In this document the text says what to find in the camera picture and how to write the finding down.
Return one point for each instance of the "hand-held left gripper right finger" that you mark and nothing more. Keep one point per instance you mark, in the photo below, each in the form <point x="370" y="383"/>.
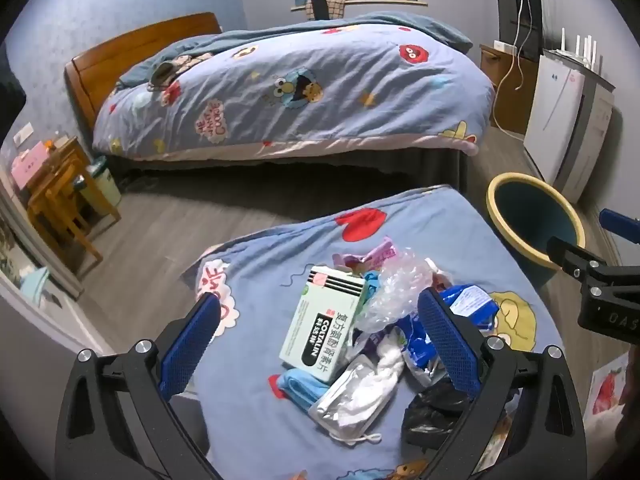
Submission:
<point x="450" y="345"/>

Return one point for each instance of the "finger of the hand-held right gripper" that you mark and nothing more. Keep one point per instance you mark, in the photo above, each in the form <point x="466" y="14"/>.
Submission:
<point x="565" y="252"/>
<point x="617" y="221"/>

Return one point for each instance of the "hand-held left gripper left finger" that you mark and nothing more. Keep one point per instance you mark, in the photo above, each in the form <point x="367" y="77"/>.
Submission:
<point x="190" y="345"/>

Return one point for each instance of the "blue white plastic packet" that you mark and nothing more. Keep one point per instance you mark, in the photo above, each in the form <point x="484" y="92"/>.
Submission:
<point x="470" y="304"/>

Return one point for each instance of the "blue bin with yellow rim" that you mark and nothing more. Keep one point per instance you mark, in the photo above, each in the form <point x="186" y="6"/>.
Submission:
<point x="530" y="220"/>

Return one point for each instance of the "white tissue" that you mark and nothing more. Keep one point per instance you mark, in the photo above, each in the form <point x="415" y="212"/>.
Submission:
<point x="390" y="365"/>

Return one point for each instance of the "black plastic bag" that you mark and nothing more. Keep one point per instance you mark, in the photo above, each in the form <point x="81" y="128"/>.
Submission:
<point x="435" y="415"/>

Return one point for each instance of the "clear bubble wrap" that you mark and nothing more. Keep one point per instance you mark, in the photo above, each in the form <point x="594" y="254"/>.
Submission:
<point x="395" y="285"/>

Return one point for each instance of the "pink wrapper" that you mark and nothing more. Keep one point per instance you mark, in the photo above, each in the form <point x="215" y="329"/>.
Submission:
<point x="380" y="252"/>

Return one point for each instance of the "light blue cloth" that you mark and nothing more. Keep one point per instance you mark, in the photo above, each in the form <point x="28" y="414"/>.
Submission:
<point x="300" y="385"/>

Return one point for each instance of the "green white medicine box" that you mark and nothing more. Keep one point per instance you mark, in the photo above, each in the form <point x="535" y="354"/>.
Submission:
<point x="320" y="330"/>

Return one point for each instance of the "strawberry print package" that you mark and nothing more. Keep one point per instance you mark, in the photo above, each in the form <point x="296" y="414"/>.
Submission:
<point x="605" y="387"/>

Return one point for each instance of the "small printed blue blanket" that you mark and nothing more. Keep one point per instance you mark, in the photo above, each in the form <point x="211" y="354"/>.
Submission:
<point x="270" y="260"/>

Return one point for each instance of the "white air purifier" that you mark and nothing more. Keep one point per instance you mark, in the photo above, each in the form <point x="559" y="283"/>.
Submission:
<point x="550" y="110"/>

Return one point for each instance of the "wooden cabinet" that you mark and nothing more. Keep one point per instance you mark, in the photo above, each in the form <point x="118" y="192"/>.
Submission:
<point x="505" y="100"/>

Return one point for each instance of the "white router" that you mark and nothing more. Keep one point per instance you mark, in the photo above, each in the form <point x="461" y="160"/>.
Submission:
<point x="589" y="55"/>

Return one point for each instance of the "green white bin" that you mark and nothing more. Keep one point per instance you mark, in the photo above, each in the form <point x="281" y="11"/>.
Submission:
<point x="102" y="187"/>

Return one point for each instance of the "white power strip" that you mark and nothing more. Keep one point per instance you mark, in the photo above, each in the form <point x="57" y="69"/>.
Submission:
<point x="504" y="46"/>

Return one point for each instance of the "wooden nightstand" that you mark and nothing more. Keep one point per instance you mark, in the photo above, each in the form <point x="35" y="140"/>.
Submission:
<point x="55" y="180"/>

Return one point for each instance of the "black monitor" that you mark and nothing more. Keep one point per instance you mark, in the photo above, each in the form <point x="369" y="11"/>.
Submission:
<point x="510" y="15"/>

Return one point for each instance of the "pink box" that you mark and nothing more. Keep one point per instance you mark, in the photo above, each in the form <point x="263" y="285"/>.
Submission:
<point x="30" y="162"/>

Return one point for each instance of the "bed with cartoon duvet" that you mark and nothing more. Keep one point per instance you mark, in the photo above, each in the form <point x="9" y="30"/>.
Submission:
<point x="325" y="110"/>

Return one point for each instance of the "grey-blue duvet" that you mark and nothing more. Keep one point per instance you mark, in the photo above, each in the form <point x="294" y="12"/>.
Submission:
<point x="400" y="22"/>

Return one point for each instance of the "wooden bed headboard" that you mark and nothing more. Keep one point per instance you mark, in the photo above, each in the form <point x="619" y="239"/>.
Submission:
<point x="125" y="50"/>

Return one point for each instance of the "plaid cloth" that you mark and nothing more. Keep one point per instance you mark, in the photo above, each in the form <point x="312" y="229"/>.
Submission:
<point x="337" y="7"/>

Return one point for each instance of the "white wall outlet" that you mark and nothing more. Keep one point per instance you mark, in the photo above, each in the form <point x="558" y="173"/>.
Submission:
<point x="22" y="136"/>

